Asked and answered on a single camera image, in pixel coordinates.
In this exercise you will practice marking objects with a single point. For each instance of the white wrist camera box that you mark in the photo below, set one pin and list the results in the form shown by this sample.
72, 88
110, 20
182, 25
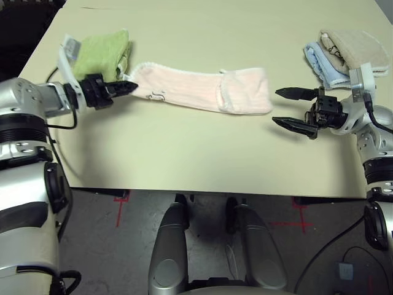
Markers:
72, 49
367, 77

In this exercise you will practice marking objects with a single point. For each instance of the pink towel with embroidery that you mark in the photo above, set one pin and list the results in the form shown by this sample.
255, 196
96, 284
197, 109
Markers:
190, 86

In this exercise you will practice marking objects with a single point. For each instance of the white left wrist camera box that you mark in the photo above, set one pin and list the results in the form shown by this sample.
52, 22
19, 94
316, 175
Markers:
72, 49

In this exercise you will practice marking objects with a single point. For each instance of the beige folded towel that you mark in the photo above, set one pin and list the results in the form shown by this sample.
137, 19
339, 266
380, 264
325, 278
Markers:
356, 49

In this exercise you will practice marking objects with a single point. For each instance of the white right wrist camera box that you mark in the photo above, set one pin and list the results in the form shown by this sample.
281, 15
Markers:
367, 77

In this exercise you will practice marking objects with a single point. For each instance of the green folded towel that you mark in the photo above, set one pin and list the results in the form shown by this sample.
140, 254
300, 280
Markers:
101, 52

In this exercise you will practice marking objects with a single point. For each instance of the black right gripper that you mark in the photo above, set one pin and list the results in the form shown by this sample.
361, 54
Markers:
328, 112

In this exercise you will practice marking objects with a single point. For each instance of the light blue folded towel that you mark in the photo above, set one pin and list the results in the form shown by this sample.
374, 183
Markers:
319, 61

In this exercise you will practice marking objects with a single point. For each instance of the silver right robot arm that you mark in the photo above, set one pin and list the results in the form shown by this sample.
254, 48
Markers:
377, 147

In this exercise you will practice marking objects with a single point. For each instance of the beige robot waist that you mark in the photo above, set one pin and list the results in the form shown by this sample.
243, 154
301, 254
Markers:
233, 292

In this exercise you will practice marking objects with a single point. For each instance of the small grey floor box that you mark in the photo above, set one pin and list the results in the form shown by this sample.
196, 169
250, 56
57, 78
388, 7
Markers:
345, 271

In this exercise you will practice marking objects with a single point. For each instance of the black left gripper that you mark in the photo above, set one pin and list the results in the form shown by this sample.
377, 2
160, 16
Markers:
93, 92

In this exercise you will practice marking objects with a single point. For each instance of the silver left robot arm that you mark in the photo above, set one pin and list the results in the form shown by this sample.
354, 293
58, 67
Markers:
24, 215

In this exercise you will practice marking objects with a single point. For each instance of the black table frame bar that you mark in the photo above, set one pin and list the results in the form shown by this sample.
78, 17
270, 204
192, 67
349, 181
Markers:
322, 200
122, 194

